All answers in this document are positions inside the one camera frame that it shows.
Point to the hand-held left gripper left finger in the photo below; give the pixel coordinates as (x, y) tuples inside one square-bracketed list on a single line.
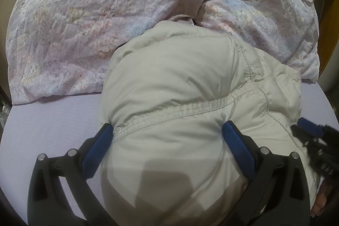
[(95, 155)]

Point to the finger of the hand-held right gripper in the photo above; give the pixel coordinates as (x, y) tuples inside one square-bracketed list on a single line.
[(308, 128)]

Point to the beige puffer jacket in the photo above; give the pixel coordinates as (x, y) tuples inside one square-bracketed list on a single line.
[(185, 120)]

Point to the person's right hand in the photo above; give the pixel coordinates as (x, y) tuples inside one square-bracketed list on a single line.
[(321, 199)]

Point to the pastel floral quilt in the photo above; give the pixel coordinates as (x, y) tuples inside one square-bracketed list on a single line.
[(92, 24)]

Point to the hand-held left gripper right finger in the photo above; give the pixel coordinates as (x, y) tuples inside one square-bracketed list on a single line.
[(241, 149)]

